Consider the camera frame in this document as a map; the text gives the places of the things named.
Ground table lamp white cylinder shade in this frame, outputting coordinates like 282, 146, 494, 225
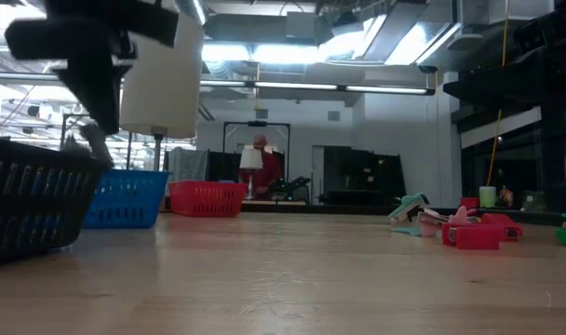
118, 11, 205, 172

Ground red mini stapler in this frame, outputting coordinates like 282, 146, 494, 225
480, 212, 524, 242

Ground grey ceiling unit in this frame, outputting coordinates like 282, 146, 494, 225
285, 11, 319, 41

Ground long fluorescent light fixture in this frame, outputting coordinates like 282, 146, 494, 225
198, 78, 437, 97

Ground pink staple remover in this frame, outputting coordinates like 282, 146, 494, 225
416, 207, 470, 237

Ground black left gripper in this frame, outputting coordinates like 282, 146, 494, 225
4, 17, 138, 135

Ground black plastic basket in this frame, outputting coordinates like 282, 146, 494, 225
0, 136, 111, 267

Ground yellow hanging cable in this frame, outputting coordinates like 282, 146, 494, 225
485, 0, 511, 187

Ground black gantry frame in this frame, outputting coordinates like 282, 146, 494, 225
222, 120, 292, 185

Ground silver ceiling duct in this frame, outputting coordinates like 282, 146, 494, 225
357, 0, 462, 66

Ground dark grey staple remover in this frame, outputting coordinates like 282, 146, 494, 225
61, 123, 115, 167

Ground pale green cup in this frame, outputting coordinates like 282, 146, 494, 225
478, 185, 498, 209

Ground person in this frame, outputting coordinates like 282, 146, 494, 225
238, 133, 284, 196

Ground blue plastic basket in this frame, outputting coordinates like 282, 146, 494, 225
81, 168, 171, 230

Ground black cabinets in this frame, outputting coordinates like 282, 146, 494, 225
322, 145, 409, 208

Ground grey fabric cover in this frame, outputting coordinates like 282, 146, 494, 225
165, 146, 210, 183

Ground teal staple remover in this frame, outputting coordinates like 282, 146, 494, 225
387, 193, 431, 236

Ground red plastic basket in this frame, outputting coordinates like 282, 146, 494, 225
168, 180, 249, 218

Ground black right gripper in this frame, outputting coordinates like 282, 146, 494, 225
443, 48, 545, 113

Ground small white table lamp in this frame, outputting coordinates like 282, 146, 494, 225
238, 147, 264, 201

